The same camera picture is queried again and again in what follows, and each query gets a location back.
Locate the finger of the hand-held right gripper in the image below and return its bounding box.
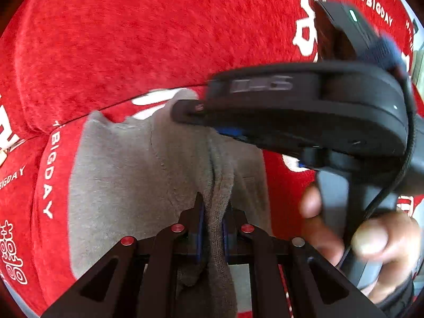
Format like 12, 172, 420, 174
214, 126, 254, 144
170, 98, 214, 127

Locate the red printed blanket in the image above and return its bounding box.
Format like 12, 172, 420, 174
0, 0, 424, 318

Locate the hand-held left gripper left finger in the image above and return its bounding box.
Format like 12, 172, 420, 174
40, 191, 206, 318

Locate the person's right hand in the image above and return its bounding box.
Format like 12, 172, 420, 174
299, 185, 423, 305

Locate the black cable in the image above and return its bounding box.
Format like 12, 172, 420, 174
335, 73, 418, 270

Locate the person's right forearm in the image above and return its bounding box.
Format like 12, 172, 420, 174
374, 276, 416, 313

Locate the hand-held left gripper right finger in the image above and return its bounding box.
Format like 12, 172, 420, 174
223, 201, 387, 318

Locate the grey garment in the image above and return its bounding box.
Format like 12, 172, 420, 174
67, 88, 275, 318

